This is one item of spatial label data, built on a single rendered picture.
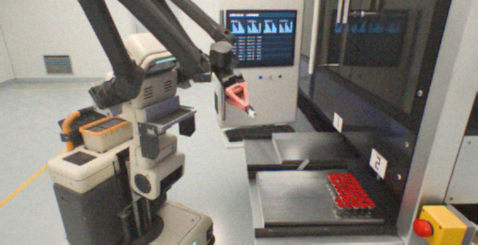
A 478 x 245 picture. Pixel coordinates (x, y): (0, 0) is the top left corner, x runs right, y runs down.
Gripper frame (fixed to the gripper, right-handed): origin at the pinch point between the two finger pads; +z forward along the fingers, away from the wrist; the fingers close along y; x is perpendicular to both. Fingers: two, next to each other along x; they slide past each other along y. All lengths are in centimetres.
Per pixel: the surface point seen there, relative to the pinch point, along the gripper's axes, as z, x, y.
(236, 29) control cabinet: -69, -27, 26
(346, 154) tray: 11, -40, 46
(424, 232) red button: 48, -20, 5
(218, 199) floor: -41, 15, 160
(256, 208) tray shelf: 20.6, 8.3, 24.6
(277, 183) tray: 13.7, -4.0, 32.4
